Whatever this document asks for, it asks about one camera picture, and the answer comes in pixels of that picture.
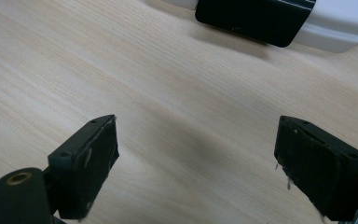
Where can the black box with white stripes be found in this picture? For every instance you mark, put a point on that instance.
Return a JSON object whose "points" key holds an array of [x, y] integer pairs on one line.
{"points": [[254, 18]]}

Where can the white plastic bin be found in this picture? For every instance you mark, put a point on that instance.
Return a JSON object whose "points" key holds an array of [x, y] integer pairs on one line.
{"points": [[338, 25]]}

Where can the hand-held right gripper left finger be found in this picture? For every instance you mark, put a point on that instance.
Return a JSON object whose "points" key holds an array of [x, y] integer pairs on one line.
{"points": [[84, 168]]}

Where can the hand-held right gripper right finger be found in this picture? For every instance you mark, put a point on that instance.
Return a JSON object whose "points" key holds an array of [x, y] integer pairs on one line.
{"points": [[317, 168]]}

